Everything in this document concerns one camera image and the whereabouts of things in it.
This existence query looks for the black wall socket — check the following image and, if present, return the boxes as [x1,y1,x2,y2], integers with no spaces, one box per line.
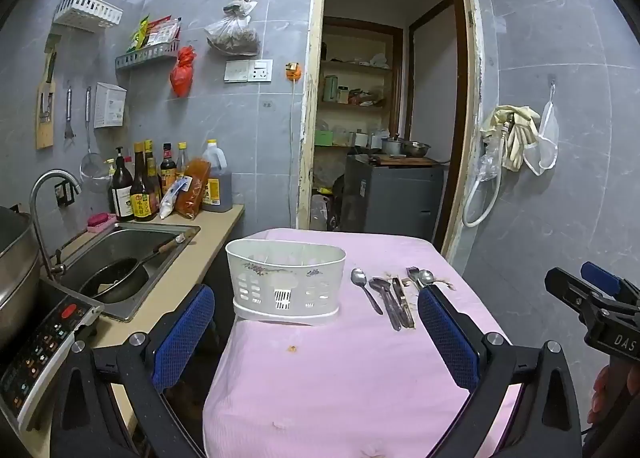
[54,178,76,208]

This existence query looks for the pink floral tablecloth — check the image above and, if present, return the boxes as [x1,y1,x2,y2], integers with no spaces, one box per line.
[202,227,523,458]

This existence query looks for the steel wok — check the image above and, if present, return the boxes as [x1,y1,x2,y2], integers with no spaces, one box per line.
[0,205,43,354]

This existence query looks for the steel sink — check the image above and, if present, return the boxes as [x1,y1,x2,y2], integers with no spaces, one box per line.
[47,221,202,323]

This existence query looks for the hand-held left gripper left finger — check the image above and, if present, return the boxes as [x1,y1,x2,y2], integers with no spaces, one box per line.
[50,283,217,458]

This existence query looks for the white wall socket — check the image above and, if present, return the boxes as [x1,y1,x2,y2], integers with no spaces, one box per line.
[248,59,274,82]

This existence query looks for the crumpled clear plastic bag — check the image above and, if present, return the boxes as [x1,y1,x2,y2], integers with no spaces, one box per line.
[475,138,501,184]

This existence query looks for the white wall box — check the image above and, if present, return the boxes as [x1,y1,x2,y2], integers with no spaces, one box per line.
[94,82,128,129]

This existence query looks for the white wall basket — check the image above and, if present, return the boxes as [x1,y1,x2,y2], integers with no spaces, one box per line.
[52,0,123,33]

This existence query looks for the dark pump bottle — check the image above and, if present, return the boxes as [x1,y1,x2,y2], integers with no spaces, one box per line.
[107,145,136,221]

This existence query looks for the dark vinegar bottle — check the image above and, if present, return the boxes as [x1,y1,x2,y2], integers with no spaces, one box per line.
[159,142,178,194]

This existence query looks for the white wall switch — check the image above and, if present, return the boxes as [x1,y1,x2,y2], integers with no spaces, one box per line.
[224,60,250,83]

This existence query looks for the yellow capped sauce bottle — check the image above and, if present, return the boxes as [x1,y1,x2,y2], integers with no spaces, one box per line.
[144,139,163,199]

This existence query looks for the white plastic utensil caddy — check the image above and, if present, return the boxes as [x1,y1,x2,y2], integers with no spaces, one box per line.
[225,238,347,326]

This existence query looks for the orange red spice packet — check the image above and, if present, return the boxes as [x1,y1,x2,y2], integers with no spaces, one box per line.
[172,158,212,220]

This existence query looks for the red snack packets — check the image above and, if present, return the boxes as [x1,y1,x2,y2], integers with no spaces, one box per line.
[147,16,182,46]

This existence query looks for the metal peeler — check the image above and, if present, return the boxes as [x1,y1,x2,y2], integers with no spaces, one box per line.
[64,83,77,140]

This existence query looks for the cream rubber gloves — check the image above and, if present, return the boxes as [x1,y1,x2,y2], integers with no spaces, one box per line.
[480,105,542,172]

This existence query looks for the white blue bag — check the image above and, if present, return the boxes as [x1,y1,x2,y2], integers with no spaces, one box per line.
[157,175,193,220]

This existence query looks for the person's right hand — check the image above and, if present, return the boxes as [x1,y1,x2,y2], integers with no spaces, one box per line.
[587,365,614,426]

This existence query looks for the grey cabinet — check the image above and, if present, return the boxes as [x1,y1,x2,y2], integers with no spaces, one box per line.
[342,154,446,239]

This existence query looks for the white cable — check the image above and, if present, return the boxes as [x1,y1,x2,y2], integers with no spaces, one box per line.
[287,78,297,229]

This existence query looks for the clear plastic bottle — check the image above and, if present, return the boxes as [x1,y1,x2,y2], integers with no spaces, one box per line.
[310,193,331,231]

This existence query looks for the white hose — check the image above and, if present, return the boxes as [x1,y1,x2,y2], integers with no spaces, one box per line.
[461,128,506,229]

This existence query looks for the grey wall shelf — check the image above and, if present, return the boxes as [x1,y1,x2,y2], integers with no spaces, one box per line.
[115,41,181,72]

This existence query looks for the red plastic bag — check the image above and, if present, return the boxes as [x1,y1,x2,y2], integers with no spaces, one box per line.
[169,46,197,98]

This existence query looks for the metal faucet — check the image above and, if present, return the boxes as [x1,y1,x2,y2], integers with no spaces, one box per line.
[29,169,83,281]

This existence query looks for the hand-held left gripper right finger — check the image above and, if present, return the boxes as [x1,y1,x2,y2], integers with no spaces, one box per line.
[417,283,583,458]

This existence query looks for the black frying pan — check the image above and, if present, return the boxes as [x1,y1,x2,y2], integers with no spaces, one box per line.
[79,231,198,304]

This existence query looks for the induction cooker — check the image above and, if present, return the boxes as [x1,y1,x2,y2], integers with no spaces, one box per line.
[0,278,106,431]

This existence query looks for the wooden cutting board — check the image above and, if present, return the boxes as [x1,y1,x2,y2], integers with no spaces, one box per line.
[34,33,63,150]

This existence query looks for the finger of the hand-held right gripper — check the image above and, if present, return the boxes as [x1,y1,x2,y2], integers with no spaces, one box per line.
[580,261,640,306]
[544,267,616,326]

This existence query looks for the wooden shelf unit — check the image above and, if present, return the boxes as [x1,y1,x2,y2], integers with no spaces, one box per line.
[316,21,403,149]

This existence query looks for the wooden door frame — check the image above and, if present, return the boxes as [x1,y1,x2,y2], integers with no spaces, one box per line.
[295,0,488,264]

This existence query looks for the cooking oil jug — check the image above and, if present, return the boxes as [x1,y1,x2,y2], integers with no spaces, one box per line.
[200,139,234,213]

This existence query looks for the beige kitchen counter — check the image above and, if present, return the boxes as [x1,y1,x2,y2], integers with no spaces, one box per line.
[30,203,246,458]

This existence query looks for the pink sponge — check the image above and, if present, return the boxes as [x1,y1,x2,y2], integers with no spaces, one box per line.
[86,212,120,234]

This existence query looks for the clear bag of dried goods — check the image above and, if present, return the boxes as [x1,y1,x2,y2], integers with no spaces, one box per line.
[204,0,262,58]

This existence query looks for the metal mesh strainer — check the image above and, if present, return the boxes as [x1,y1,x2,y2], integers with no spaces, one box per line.
[80,86,113,180]

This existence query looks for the green yellow snack packet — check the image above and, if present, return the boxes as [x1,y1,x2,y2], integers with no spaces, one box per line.
[131,14,152,52]

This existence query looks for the clear yellow capped bottle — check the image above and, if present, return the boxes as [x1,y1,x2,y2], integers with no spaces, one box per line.
[175,141,191,179]

